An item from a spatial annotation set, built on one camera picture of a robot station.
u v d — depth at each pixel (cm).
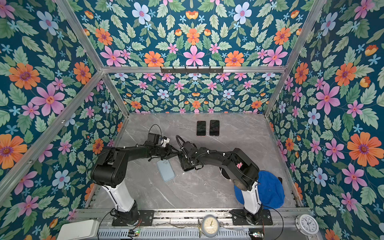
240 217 71
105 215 73
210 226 68
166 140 93
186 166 82
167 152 86
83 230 66
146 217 74
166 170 91
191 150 73
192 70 91
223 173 83
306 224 69
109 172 49
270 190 81
